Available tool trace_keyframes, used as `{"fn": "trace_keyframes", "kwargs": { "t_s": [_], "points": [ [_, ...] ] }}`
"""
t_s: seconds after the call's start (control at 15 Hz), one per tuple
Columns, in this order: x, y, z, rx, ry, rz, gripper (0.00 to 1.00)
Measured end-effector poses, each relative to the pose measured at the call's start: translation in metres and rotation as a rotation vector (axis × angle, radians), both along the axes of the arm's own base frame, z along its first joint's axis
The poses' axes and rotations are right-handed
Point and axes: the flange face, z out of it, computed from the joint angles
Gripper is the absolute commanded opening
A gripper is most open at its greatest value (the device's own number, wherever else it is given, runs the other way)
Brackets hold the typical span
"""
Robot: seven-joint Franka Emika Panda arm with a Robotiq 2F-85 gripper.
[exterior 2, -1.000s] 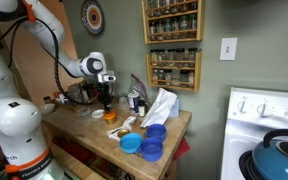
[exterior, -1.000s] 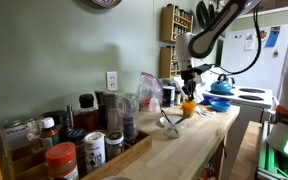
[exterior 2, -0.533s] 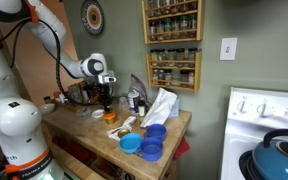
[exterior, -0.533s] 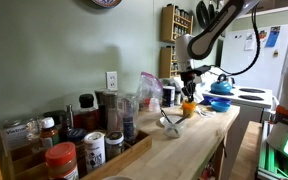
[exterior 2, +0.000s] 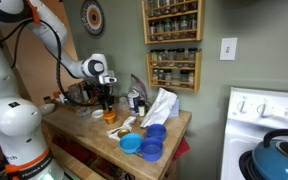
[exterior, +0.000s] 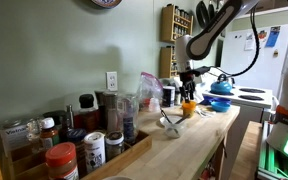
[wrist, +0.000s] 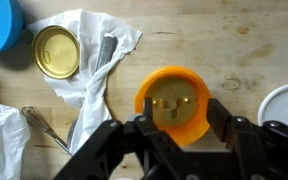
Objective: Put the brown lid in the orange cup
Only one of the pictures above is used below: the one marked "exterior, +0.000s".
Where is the metal robot base stand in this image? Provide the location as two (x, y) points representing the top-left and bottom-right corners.
(255, 121), (288, 180)

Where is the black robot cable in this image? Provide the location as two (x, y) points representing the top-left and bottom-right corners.
(207, 4), (262, 78)

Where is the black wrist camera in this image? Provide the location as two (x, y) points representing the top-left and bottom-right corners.
(191, 65), (212, 76)

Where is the white spice shaker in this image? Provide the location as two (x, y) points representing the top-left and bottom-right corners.
(83, 131), (107, 174)

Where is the small clear glass jar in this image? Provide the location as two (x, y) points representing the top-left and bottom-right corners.
(25, 118), (45, 141)

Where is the decorative wall plate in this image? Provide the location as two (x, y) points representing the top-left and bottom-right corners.
(90, 0), (123, 9)

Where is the dark cylindrical salt container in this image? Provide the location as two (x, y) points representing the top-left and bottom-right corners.
(162, 85), (176, 108)

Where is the black hanging frying pan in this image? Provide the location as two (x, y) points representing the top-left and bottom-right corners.
(195, 0), (211, 29)
(207, 0), (217, 21)

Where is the dark blue plastic cup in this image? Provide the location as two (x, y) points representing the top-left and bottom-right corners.
(213, 96), (232, 104)
(202, 95), (218, 106)

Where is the blue kettle black handle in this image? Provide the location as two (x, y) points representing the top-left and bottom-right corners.
(210, 73), (234, 95)

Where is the white electric stove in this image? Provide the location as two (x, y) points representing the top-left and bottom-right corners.
(197, 71), (274, 180)

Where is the white refrigerator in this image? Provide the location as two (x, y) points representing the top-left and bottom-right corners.
(220, 23), (288, 101)

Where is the white wall outlet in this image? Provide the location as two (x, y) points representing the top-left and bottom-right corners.
(105, 71), (119, 92)

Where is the black cap sauce bottle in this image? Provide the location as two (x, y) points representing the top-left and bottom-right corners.
(73, 93), (100, 134)

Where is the tall clear glass jar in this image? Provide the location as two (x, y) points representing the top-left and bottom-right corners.
(117, 93), (140, 145)

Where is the small red package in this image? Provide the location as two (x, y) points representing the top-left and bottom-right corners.
(140, 97), (152, 109)

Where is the clear glass bowl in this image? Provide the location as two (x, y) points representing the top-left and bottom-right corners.
(159, 114), (187, 139)

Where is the wooden spice tray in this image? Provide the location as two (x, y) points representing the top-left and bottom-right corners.
(3, 129), (153, 180)

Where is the wooden butcher block table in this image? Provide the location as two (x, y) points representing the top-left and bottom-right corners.
(80, 104), (242, 180)

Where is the white paper bag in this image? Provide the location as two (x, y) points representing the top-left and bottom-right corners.
(166, 76), (205, 104)

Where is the brown bottle white cap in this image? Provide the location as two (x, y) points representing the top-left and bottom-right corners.
(38, 117), (61, 150)

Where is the colourful fridge magnet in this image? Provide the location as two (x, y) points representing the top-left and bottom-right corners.
(257, 29), (268, 40)

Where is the short dark lid jar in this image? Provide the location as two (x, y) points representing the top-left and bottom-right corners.
(104, 130), (125, 162)

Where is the grey pepper grinder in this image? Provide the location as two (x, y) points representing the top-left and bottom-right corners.
(102, 91), (120, 133)

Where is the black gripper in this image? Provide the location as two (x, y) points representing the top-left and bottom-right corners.
(179, 70), (197, 103)

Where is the blue paper sheet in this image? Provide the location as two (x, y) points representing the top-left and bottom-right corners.
(264, 25), (281, 48)

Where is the dark handled spoon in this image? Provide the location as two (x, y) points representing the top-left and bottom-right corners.
(160, 109), (175, 126)

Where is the metal spoon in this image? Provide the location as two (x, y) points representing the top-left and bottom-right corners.
(174, 114), (191, 126)

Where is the black stove burner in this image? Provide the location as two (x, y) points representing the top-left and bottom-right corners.
(237, 94), (266, 102)
(238, 87), (267, 94)
(210, 90), (236, 97)

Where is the thin steel bottle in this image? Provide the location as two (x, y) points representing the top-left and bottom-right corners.
(65, 104), (75, 130)

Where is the white paper note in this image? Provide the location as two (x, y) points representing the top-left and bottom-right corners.
(244, 32), (256, 52)

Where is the wooden wall spice rack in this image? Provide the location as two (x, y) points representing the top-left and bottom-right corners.
(159, 45), (180, 79)
(160, 3), (194, 43)

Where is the orange cup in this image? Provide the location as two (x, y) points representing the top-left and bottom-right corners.
(181, 100), (197, 119)

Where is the clear zip plastic bag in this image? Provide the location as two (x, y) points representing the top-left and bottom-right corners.
(136, 71), (165, 113)

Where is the blue lid jar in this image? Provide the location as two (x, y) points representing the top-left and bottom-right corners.
(66, 128), (88, 158)

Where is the red lid jar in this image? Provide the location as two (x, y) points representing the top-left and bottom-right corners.
(44, 141), (80, 180)

